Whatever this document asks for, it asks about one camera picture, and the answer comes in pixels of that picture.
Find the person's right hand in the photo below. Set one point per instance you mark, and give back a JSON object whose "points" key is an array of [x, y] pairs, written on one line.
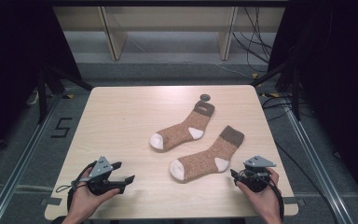
{"points": [[265, 199]]}

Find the yellow tape piece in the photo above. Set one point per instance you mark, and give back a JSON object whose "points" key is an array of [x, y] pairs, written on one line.
{"points": [[255, 75], [272, 94], [70, 96]]}

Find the dark round table grommet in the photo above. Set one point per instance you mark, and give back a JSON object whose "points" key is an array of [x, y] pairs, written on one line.
{"points": [[205, 97]]}

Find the grey tape strip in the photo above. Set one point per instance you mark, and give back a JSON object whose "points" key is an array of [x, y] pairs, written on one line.
{"points": [[295, 201]]}

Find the brown white sock with label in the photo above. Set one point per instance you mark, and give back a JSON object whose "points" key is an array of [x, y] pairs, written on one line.
{"points": [[180, 132]]}

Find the light wooden shelf unit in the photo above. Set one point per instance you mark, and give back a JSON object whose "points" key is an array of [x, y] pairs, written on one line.
{"points": [[167, 21]]}

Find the metal floor rail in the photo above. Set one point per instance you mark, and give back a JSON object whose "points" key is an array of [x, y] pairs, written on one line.
{"points": [[18, 168], [320, 168]]}

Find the person's left hand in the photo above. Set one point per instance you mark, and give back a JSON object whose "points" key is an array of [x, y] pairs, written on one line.
{"points": [[82, 200]]}

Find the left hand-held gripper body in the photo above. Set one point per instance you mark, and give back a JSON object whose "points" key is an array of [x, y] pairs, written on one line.
{"points": [[101, 169]]}

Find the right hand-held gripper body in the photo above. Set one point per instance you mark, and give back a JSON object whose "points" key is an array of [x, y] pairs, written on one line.
{"points": [[256, 174]]}

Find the black curtain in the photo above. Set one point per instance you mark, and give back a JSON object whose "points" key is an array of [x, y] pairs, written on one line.
{"points": [[9, 62], [341, 77]]}

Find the black metal stand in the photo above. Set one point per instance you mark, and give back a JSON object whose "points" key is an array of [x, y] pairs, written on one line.
{"points": [[42, 96], [296, 93]]}

